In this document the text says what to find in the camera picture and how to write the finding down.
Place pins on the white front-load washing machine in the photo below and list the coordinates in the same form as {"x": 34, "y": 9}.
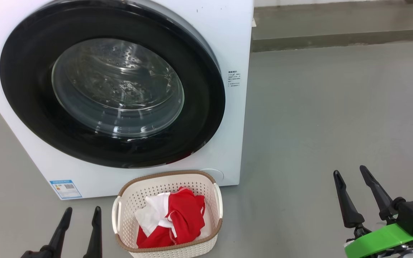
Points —
{"x": 20, "y": 157}

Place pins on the black glass washer door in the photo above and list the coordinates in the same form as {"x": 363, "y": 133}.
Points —
{"x": 27, "y": 82}

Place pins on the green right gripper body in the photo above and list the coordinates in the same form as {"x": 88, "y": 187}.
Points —
{"x": 378, "y": 242}

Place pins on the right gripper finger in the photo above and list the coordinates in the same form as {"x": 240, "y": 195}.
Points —
{"x": 348, "y": 213}
{"x": 382, "y": 202}

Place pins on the red and white garment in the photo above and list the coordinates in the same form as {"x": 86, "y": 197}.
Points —
{"x": 185, "y": 218}

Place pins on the cream laundry basket brown rim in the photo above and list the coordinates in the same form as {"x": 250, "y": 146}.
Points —
{"x": 127, "y": 215}

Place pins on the round drain filter cover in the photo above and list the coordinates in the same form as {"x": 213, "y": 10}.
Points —
{"x": 215, "y": 175}

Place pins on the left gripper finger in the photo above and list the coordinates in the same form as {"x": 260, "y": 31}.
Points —
{"x": 57, "y": 243}
{"x": 94, "y": 243}

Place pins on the blue energy label sticker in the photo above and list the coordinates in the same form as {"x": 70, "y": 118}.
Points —
{"x": 65, "y": 189}

